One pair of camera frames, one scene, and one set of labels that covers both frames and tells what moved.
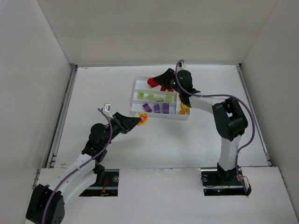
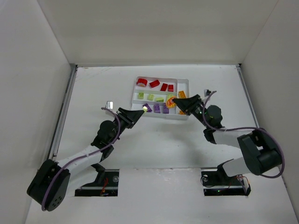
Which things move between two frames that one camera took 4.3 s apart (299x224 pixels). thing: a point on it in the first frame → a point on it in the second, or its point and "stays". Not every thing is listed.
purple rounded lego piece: x=166 y=108 stays
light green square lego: x=151 y=97 stays
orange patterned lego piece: x=144 y=121 → x=169 y=103
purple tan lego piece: x=157 y=108 stays
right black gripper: x=170 y=78 → x=194 y=106
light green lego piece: x=169 y=97 stays
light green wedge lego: x=160 y=99 stays
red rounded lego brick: x=151 y=82 → x=142 y=82
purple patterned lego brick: x=147 y=108 stays
